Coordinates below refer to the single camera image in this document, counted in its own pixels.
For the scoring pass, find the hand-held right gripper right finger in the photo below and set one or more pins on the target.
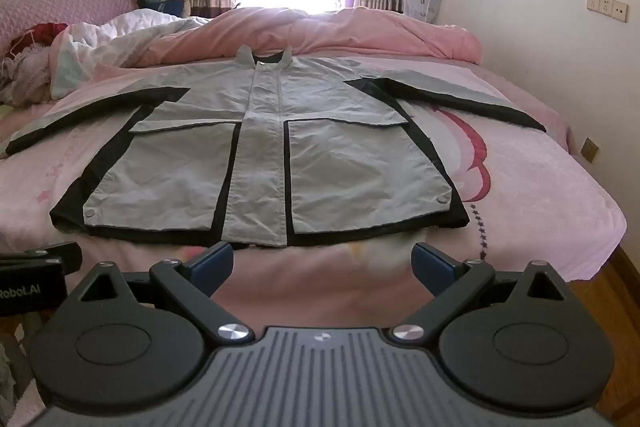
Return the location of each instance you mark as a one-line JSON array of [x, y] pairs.
[[433, 263]]

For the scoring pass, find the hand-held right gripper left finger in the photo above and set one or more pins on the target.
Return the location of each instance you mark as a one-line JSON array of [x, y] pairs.
[[214, 263]]

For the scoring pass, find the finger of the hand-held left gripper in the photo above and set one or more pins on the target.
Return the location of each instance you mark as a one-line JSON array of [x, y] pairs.
[[60, 253]]

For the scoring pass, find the grey collared shirt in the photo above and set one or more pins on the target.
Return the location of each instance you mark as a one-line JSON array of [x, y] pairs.
[[260, 157]]

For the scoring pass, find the white lace clothes pile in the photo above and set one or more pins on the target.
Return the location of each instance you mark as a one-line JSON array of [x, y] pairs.
[[22, 72]]

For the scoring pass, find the pink printed bed sheet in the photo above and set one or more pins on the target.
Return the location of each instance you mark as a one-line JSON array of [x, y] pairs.
[[525, 187]]

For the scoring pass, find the red cloth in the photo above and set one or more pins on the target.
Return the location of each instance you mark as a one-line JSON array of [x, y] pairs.
[[37, 34]]

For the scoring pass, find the pink and white duvet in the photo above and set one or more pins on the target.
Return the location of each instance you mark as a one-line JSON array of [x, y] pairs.
[[375, 32]]

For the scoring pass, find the pink knitted pillow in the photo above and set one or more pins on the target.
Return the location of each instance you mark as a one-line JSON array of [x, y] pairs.
[[65, 7]]

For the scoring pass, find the brass wall socket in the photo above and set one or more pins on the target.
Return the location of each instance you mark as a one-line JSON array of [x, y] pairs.
[[590, 150]]

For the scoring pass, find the white wall socket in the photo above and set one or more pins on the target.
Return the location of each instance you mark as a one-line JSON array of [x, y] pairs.
[[620, 11], [593, 2], [606, 6]]

